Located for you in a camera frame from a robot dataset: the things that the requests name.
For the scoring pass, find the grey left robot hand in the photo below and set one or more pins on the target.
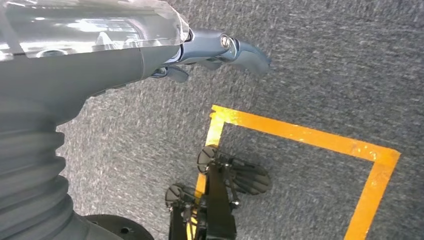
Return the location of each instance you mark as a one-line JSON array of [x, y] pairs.
[[73, 66]]

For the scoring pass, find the black round robot part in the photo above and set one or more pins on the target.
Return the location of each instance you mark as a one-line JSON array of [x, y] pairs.
[[126, 228]]

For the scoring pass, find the yellow floor tape square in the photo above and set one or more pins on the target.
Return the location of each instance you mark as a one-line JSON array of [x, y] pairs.
[[298, 132]]

